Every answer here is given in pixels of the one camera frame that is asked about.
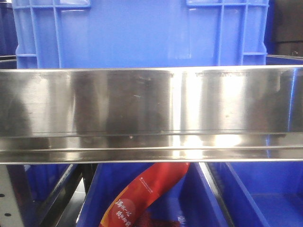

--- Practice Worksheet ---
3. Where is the blue lower centre bin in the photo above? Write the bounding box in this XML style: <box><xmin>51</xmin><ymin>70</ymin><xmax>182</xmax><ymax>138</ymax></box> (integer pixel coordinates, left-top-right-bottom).
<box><xmin>76</xmin><ymin>163</ymin><xmax>228</xmax><ymax>227</ymax></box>

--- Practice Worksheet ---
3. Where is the blue bin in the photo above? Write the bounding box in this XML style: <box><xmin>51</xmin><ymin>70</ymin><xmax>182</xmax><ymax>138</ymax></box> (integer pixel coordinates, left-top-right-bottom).
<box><xmin>23</xmin><ymin>164</ymin><xmax>76</xmax><ymax>201</ymax></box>
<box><xmin>209</xmin><ymin>162</ymin><xmax>303</xmax><ymax>227</ymax></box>
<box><xmin>76</xmin><ymin>163</ymin><xmax>228</xmax><ymax>227</ymax></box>

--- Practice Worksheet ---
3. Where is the blue lower left bin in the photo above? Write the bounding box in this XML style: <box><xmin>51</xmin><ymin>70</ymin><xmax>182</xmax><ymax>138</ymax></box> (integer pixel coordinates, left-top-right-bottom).
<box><xmin>23</xmin><ymin>164</ymin><xmax>76</xmax><ymax>201</ymax></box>

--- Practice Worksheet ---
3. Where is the blue lower right bin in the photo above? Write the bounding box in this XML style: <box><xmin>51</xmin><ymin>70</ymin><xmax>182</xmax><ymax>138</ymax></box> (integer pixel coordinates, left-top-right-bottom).
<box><xmin>209</xmin><ymin>162</ymin><xmax>303</xmax><ymax>227</ymax></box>

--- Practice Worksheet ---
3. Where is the red snack package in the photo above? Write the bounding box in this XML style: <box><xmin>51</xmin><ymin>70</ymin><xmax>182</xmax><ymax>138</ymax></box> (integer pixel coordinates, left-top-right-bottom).
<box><xmin>99</xmin><ymin>162</ymin><xmax>190</xmax><ymax>227</ymax></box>

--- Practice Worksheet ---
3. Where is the blue crate upper shelf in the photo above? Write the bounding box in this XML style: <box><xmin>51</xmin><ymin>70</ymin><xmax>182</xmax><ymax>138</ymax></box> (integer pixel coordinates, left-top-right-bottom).
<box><xmin>12</xmin><ymin>0</ymin><xmax>269</xmax><ymax>68</ymax></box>

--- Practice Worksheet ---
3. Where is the white perforated shelf upright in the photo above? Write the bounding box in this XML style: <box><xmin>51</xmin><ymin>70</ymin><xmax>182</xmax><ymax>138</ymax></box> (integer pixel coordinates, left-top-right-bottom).
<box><xmin>0</xmin><ymin>165</ymin><xmax>24</xmax><ymax>227</ymax></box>

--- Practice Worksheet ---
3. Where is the stainless steel shelf rail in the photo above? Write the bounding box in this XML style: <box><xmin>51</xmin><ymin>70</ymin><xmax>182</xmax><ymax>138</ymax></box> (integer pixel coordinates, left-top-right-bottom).
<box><xmin>0</xmin><ymin>65</ymin><xmax>303</xmax><ymax>164</ymax></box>

